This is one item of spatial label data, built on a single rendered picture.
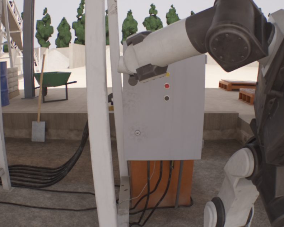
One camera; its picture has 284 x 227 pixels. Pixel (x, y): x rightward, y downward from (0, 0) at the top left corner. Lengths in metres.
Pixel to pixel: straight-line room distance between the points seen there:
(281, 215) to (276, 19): 0.47
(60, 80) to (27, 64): 1.08
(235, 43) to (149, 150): 0.95
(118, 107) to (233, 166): 1.26
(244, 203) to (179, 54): 0.61
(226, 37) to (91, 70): 0.56
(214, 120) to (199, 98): 2.50
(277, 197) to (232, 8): 0.46
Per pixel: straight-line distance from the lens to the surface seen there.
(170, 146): 1.32
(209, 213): 1.01
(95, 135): 0.90
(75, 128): 3.78
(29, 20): 5.95
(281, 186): 0.68
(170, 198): 2.09
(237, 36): 0.45
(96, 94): 0.89
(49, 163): 3.05
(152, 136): 1.30
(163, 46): 0.57
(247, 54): 0.47
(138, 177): 1.96
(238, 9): 0.50
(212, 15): 0.51
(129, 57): 0.69
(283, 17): 0.57
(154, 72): 0.62
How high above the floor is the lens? 1.17
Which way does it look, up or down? 12 degrees down
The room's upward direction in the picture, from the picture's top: straight up
